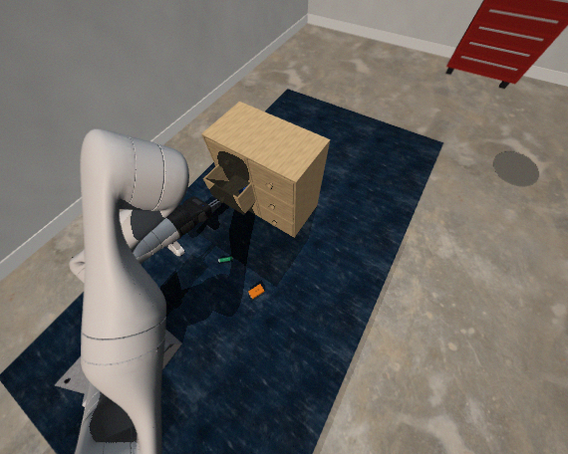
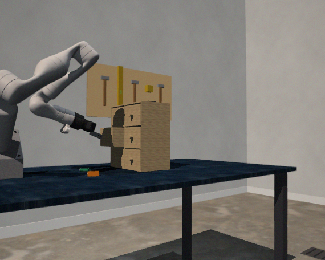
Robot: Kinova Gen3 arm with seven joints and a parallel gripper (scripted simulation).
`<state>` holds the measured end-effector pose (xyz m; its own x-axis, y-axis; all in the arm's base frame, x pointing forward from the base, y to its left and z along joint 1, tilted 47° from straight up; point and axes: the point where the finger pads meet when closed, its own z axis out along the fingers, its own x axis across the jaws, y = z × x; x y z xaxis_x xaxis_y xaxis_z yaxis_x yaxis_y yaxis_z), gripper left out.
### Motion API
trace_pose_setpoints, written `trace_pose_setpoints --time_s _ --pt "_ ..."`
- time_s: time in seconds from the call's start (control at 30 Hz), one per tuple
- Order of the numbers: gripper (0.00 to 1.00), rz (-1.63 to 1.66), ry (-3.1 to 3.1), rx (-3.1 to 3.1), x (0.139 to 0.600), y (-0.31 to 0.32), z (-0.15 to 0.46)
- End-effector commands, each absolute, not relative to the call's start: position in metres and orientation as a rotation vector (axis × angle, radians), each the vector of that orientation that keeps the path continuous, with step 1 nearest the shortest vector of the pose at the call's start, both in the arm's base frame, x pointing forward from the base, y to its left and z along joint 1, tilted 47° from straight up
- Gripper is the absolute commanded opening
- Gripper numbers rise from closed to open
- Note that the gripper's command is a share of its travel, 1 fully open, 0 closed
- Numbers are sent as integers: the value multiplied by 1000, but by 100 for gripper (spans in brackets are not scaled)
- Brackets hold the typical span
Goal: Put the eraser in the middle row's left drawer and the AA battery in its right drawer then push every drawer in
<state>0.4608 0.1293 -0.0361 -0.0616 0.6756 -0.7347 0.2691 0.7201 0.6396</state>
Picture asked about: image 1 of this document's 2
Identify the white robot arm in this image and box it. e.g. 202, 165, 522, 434
70, 128, 189, 454

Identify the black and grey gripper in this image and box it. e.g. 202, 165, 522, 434
151, 196, 221, 256

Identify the orange rectangular block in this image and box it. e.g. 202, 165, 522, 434
248, 284, 265, 299

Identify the small wooden chest of drawers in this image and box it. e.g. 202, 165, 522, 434
201, 102, 330, 238

